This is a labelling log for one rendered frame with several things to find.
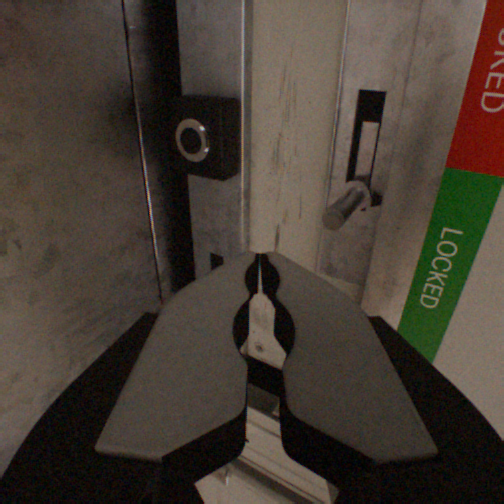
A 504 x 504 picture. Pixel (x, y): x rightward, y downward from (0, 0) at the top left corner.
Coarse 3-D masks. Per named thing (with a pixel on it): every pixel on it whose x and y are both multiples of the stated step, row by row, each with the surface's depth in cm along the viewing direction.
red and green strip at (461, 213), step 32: (480, 32) 17; (480, 64) 18; (480, 96) 19; (480, 128) 19; (448, 160) 21; (480, 160) 20; (448, 192) 22; (480, 192) 21; (448, 224) 23; (480, 224) 22; (448, 256) 24; (416, 288) 26; (448, 288) 24; (416, 320) 27; (448, 320) 26
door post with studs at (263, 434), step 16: (256, 400) 41; (272, 400) 41; (256, 416) 37; (272, 416) 39; (256, 432) 38; (272, 432) 37; (256, 448) 40; (272, 448) 38; (288, 464) 38; (320, 480) 36
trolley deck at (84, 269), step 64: (0, 0) 17; (64, 0) 20; (0, 64) 18; (64, 64) 21; (128, 64) 25; (0, 128) 19; (64, 128) 22; (128, 128) 26; (0, 192) 20; (64, 192) 23; (128, 192) 28; (0, 256) 21; (64, 256) 25; (128, 256) 30; (0, 320) 22; (64, 320) 26; (128, 320) 32; (0, 384) 23; (64, 384) 27; (0, 448) 24
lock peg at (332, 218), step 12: (348, 192) 23; (360, 192) 24; (336, 204) 22; (348, 204) 22; (360, 204) 25; (372, 204) 24; (324, 216) 21; (336, 216) 21; (348, 216) 22; (336, 228) 21
